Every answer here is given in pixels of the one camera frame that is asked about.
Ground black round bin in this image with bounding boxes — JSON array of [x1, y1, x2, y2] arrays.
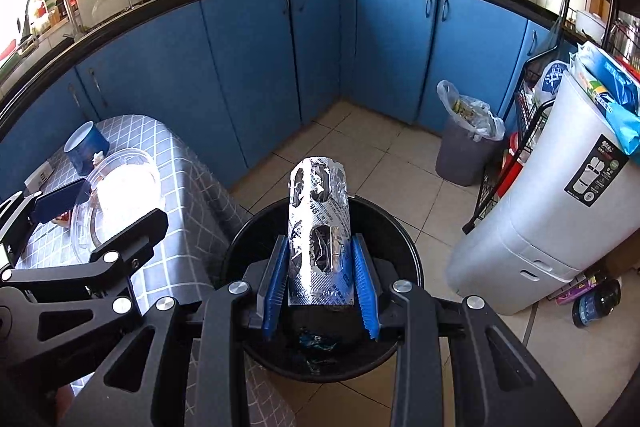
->
[[222, 196, 425, 383]]

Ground grey plastic bin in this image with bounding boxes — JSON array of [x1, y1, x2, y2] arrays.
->
[[435, 114, 495, 186]]

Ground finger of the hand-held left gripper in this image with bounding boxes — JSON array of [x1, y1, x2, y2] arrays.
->
[[0, 208, 169, 390], [0, 178, 93, 259]]

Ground dark blue wrapper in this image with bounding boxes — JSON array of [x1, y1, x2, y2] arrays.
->
[[299, 328, 342, 354]]

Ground white bag with blue print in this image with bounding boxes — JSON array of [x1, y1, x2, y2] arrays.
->
[[532, 59, 572, 108]]

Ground steel pot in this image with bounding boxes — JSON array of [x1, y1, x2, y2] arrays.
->
[[607, 19, 640, 58]]

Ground small white box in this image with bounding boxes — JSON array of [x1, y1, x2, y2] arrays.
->
[[24, 161, 55, 188]]

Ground blue paper cup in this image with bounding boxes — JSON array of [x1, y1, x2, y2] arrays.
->
[[62, 121, 111, 175]]

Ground silver blister pack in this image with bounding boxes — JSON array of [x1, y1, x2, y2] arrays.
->
[[287, 154, 357, 308]]

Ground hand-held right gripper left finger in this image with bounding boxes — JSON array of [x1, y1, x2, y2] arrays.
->
[[61, 234, 291, 427]]

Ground clear plastic container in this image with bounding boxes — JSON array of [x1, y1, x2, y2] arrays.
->
[[70, 148, 162, 265]]

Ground blue plastic packet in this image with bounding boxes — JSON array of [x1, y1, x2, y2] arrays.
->
[[574, 41, 640, 165]]

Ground grey checked tablecloth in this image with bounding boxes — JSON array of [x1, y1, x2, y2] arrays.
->
[[10, 114, 296, 427]]

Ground blue kitchen cabinets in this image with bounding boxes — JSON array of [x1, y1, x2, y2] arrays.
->
[[0, 0, 581, 208]]

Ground tall white storage container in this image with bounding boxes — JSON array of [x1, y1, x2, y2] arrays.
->
[[445, 69, 640, 315]]

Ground white bowl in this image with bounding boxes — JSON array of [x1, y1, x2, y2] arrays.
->
[[575, 9, 609, 42]]

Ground purple packet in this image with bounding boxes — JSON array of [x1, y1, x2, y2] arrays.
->
[[555, 274, 596, 306]]

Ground red plastic item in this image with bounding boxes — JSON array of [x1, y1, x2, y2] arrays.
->
[[497, 132, 532, 198]]

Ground dark round jar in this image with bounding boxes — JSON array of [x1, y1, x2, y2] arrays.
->
[[572, 279, 622, 328]]

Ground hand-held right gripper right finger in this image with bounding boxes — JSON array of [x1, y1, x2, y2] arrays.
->
[[351, 233, 583, 427]]

